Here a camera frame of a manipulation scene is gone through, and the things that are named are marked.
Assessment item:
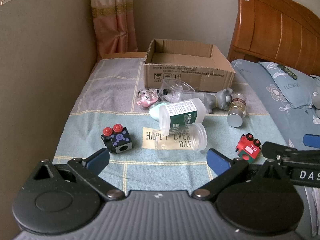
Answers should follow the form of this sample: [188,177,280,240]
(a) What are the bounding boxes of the pink keychain toy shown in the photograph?
[136,88,159,109]

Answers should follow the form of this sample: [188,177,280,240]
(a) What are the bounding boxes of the pink curtain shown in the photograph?
[89,0,138,60]

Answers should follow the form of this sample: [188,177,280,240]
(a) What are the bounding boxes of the white bottle with green label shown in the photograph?
[159,99,206,134]

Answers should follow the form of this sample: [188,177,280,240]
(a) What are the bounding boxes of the glass bottle with silver cap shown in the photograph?
[227,93,247,127]

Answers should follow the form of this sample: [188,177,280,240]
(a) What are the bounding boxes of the wooden bed frame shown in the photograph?
[102,52,148,60]

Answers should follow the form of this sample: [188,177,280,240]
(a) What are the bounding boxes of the black cube toy red buttons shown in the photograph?
[101,124,133,154]

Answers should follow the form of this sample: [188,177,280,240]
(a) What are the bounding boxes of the mint green egg-shaped object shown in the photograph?
[149,101,168,122]

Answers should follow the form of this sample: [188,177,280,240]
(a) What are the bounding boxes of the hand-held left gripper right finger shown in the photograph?
[191,149,287,201]

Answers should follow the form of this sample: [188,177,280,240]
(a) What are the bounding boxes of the blue floral pillow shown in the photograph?
[257,61,320,109]

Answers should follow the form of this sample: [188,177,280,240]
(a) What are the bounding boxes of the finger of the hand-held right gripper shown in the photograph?
[261,142,320,188]
[303,134,320,148]

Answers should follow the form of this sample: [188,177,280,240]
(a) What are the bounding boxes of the clear plastic container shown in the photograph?
[159,78,195,103]

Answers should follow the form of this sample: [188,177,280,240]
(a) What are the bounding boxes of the clear plastic jar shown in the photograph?
[152,123,207,152]

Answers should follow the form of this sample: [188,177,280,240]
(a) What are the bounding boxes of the red toy train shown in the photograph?
[235,133,262,164]

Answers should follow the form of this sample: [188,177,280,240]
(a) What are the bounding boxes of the brown cardboard box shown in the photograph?
[143,39,236,92]

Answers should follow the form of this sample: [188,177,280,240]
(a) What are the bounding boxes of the dark patterned strip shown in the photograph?
[277,64,298,79]

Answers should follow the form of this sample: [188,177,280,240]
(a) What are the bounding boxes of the blue bedsheet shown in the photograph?
[230,59,320,155]

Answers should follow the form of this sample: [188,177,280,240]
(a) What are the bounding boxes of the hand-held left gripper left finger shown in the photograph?
[32,148,125,201]

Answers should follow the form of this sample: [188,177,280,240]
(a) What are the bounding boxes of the wooden headboard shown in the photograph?
[227,0,320,77]

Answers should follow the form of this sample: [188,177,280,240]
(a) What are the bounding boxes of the plaid blue grey blanket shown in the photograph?
[54,58,288,195]

